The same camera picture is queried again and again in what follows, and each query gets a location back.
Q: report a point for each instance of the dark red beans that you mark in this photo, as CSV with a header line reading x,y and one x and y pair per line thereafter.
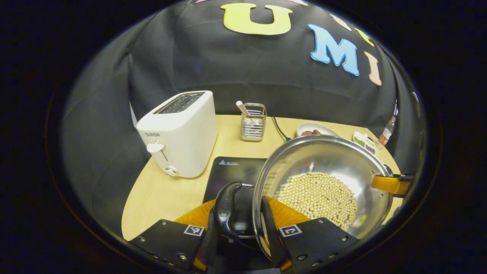
x,y
370,148

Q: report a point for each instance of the red meat slice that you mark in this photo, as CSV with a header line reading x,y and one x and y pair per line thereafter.
x,y
310,133

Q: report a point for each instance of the white toaster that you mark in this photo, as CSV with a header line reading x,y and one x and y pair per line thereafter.
x,y
182,129

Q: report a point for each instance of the green mung beans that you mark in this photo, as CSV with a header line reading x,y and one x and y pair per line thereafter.
x,y
358,140

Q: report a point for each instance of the black induction cooktop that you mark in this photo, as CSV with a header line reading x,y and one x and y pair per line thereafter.
x,y
236,171

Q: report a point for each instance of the black backdrop cloth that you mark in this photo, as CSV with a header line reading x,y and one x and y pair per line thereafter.
x,y
228,68

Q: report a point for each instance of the clear water bottle red label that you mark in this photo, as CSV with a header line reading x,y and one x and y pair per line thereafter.
x,y
387,131

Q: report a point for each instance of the pile of soybeans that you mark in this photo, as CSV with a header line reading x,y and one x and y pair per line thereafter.
x,y
315,194

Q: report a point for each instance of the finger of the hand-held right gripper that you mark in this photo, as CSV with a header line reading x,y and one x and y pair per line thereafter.
x,y
390,184

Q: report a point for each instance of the pink stick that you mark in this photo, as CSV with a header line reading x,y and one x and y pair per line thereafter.
x,y
242,107

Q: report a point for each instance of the white divided dish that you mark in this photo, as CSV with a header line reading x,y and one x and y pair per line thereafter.
x,y
364,141

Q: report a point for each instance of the white oval plate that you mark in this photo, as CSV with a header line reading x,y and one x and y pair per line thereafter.
x,y
315,126

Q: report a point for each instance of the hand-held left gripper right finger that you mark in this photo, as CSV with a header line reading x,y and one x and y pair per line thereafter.
x,y
274,243

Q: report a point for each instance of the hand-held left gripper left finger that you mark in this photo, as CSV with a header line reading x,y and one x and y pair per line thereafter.
x,y
171,243

